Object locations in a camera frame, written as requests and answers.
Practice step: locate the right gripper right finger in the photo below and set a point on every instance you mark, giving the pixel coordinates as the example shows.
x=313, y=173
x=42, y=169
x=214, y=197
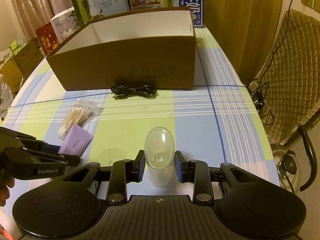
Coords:
x=197, y=173

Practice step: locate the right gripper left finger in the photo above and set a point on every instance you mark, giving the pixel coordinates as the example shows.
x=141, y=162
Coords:
x=123, y=172

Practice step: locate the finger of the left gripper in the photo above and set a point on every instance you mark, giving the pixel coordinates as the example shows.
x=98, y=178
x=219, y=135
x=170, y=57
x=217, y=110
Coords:
x=22, y=156
x=11, y=138

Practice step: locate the purple cream tube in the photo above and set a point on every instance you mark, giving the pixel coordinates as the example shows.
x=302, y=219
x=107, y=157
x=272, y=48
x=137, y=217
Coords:
x=76, y=141

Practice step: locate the clear plastic cup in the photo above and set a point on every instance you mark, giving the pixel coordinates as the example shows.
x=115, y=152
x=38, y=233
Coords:
x=159, y=152

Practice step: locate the bag of cotton swabs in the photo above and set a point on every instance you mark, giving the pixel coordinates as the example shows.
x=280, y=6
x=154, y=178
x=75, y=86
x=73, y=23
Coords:
x=78, y=114

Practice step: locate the person's left hand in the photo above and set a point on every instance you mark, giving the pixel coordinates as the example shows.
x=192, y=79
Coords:
x=5, y=191

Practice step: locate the tissue box with foil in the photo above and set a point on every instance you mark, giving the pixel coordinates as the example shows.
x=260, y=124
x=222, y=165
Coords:
x=6, y=99

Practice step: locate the checkered tablecloth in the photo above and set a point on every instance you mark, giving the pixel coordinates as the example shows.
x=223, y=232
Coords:
x=215, y=122

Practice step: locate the brown cardboard boxes pile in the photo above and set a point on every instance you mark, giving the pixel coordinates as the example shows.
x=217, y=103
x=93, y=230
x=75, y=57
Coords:
x=17, y=68

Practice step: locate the red gift box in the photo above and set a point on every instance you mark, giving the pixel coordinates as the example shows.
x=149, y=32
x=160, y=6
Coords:
x=47, y=38

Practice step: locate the white humidifier box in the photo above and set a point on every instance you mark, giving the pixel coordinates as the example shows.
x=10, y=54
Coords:
x=64, y=24

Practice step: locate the quilted cushioned chair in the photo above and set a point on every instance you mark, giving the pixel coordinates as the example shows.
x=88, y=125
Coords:
x=289, y=80

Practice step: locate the brown cardboard storage box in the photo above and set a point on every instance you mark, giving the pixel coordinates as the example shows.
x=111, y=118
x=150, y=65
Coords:
x=153, y=47

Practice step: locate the pink curtain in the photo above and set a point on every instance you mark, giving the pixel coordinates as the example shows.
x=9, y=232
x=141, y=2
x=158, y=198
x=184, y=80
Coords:
x=32, y=14

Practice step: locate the wooden wardrobe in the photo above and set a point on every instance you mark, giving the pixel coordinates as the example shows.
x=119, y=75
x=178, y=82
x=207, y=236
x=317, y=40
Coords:
x=245, y=30

